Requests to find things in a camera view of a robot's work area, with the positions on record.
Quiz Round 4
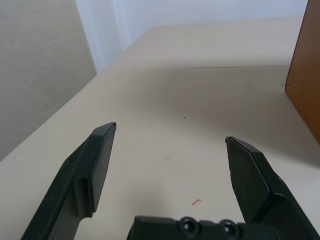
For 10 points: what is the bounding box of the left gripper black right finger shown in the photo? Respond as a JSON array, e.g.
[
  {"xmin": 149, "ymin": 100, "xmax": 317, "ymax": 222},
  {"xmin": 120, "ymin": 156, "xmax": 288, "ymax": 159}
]
[{"xmin": 225, "ymin": 135, "xmax": 320, "ymax": 240}]

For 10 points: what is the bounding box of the brown wooden cabinet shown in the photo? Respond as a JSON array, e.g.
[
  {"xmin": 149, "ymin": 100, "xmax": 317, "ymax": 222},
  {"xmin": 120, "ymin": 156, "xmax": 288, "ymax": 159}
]
[{"xmin": 285, "ymin": 0, "xmax": 320, "ymax": 146}]

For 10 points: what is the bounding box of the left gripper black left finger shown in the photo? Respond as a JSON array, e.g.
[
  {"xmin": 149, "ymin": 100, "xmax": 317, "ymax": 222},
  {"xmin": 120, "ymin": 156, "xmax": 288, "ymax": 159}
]
[{"xmin": 21, "ymin": 121, "xmax": 117, "ymax": 240}]

